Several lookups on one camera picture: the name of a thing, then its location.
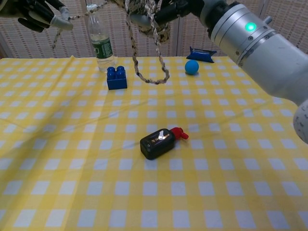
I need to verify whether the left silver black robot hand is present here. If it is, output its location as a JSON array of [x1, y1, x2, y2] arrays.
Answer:
[[0, 0, 74, 33]]

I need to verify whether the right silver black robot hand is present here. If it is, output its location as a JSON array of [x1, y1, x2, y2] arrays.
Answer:
[[129, 0, 218, 29]]

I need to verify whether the speckled braided rope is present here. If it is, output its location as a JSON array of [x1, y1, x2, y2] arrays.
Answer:
[[51, 0, 172, 85]]

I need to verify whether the woven bamboo folding screen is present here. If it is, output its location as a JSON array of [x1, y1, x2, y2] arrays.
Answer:
[[0, 0, 308, 59]]

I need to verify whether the blue snack packet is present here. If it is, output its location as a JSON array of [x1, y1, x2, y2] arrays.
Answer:
[[186, 46, 217, 64]]

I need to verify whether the blue ball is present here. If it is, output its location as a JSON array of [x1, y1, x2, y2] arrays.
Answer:
[[184, 60, 200, 75]]

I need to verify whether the clear plastic water bottle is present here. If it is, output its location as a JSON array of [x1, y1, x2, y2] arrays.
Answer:
[[86, 3, 114, 73]]

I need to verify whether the blue toy building block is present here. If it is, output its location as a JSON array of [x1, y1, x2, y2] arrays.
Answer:
[[106, 65, 128, 90]]

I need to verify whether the black bottle with red cap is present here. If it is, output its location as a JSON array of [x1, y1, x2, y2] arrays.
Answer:
[[140, 127, 190, 160]]

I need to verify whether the yellow white checkered tablecloth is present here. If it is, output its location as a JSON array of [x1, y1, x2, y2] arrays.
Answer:
[[0, 55, 308, 231]]

